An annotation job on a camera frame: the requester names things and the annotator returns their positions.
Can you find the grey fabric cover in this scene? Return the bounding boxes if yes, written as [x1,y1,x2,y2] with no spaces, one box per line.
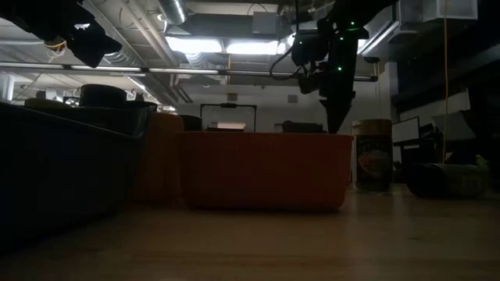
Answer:
[431,111,477,142]

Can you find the large yellow plastic bin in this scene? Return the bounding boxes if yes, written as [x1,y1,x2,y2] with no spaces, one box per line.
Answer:
[130,112,185,203]

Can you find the dark blue plastic bin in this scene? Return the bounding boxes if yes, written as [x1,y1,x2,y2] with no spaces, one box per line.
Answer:
[0,100,158,251]

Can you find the dark rounded object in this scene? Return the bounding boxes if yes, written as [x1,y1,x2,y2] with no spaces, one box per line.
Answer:
[178,114,205,133]

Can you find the orange plastic bin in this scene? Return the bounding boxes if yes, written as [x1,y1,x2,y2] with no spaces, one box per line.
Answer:
[176,130,355,212]

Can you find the white ceiling box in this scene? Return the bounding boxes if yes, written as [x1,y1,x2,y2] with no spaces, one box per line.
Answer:
[398,0,478,23]

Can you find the silver air duct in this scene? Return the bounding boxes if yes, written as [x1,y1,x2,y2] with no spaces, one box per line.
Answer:
[155,0,189,25]

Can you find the black background frame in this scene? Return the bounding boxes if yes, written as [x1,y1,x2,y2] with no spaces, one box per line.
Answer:
[199,102,258,133]

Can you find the white cylinder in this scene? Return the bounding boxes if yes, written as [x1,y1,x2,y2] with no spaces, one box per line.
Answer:
[0,73,16,101]

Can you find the bright monitor screen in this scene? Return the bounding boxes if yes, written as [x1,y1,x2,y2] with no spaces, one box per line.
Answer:
[216,121,248,130]

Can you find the whiteboard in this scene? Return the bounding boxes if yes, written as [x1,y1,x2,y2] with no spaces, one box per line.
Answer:
[391,116,421,173]

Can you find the bright ceiling light panel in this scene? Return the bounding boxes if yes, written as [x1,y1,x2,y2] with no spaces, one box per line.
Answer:
[226,41,279,55]
[166,37,223,54]

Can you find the long horizontal metal bar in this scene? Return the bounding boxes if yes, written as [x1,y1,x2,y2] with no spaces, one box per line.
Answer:
[0,61,379,83]

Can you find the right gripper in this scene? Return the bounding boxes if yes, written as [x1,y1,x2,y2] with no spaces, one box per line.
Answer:
[298,21,368,134]

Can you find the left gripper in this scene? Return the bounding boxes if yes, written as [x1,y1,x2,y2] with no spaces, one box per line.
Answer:
[66,23,123,69]

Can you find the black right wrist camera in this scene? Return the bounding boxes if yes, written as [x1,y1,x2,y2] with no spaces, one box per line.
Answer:
[291,30,327,68]

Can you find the dark low box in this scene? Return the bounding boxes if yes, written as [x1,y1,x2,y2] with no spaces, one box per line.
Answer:
[281,120,324,134]

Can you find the green bottle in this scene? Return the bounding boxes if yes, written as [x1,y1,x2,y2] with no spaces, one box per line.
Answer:
[474,154,491,184]

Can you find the round fixture yellow band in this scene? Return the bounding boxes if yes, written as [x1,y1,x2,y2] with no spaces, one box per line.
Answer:
[43,36,68,53]

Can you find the grey ceiling box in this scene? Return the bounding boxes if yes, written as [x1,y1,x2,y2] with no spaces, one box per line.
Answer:
[252,11,280,36]

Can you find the black desk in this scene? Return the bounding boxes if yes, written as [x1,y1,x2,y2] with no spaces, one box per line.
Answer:
[392,123,445,179]

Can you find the blue label spice bottle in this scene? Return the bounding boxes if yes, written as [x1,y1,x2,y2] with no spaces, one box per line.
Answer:
[405,161,484,198]

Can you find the yellow hanging cable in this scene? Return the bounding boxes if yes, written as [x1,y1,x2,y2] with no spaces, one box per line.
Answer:
[441,0,449,165]

